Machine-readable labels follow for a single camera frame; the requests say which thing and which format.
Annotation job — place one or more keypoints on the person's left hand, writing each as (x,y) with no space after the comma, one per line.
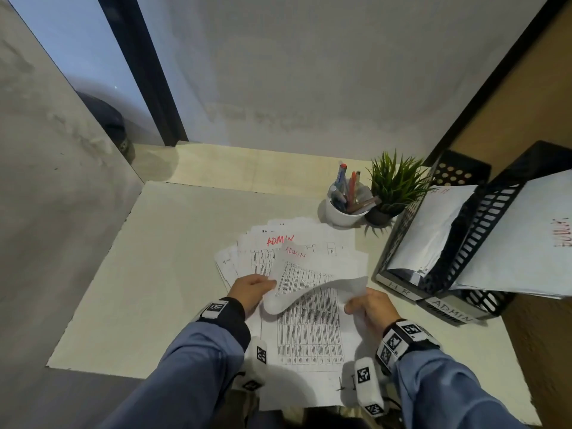
(248,290)

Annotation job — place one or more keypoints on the person's right hand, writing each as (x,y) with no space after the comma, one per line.
(377,312)

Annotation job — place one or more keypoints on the white paper sheet red heading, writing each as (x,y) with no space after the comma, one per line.
(308,279)

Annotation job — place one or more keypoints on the pile of printed papers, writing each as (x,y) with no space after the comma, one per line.
(313,344)

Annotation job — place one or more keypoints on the bundle of white papers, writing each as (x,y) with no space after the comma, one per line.
(429,227)
(514,245)

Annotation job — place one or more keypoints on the black ADMIN file holder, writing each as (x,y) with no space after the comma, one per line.
(549,156)

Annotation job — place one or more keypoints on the person's right forearm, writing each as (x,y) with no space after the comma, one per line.
(451,393)

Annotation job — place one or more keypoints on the person's left forearm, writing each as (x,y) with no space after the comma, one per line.
(178,384)

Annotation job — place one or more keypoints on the black left wrist band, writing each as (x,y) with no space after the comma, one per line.
(230,321)

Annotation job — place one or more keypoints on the white pen cup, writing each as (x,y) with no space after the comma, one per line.
(342,218)

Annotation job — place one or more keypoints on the white table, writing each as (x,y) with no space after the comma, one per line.
(147,285)

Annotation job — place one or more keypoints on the brown pen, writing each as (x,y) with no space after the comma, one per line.
(366,204)

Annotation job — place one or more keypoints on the grey white marker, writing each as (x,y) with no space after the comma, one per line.
(338,197)

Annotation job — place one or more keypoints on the light wooden ledge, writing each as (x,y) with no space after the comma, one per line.
(241,167)

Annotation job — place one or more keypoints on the orange pen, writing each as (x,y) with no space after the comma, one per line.
(352,187)

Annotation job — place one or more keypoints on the green plant in black pot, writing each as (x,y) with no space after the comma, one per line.
(395,183)

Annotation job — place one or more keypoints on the thin grey pen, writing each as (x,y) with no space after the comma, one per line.
(358,178)

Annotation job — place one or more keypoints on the red-capped marker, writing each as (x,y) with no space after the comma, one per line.
(341,176)

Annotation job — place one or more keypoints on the dark round object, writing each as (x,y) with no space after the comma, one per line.
(107,125)

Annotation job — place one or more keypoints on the black edge trim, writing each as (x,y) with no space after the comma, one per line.
(496,80)

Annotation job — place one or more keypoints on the frosted window glass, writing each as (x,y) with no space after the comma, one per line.
(76,49)

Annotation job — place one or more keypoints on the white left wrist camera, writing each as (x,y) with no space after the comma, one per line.
(254,366)

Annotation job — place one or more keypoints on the black window frame post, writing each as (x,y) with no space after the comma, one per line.
(143,71)

